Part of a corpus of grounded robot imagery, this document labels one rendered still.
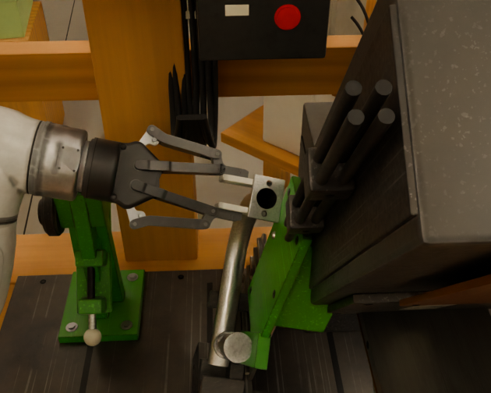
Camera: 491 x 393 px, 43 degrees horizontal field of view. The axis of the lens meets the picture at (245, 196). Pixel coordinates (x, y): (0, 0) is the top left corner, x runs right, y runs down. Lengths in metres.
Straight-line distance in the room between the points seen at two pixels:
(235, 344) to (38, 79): 0.57
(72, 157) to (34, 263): 0.55
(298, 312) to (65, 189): 0.32
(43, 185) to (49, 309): 0.43
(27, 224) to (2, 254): 2.00
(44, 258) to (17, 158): 0.55
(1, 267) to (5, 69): 0.44
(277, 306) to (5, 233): 0.33
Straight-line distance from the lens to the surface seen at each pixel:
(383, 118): 0.35
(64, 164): 0.74
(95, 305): 1.01
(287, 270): 0.71
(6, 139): 0.75
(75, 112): 3.48
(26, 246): 1.31
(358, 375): 1.03
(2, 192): 0.76
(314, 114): 0.95
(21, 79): 1.13
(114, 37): 0.96
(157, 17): 0.94
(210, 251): 1.23
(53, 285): 1.19
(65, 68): 1.10
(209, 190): 2.81
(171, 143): 0.78
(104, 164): 0.75
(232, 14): 0.83
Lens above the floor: 1.73
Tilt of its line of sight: 39 degrees down
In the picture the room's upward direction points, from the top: straight up
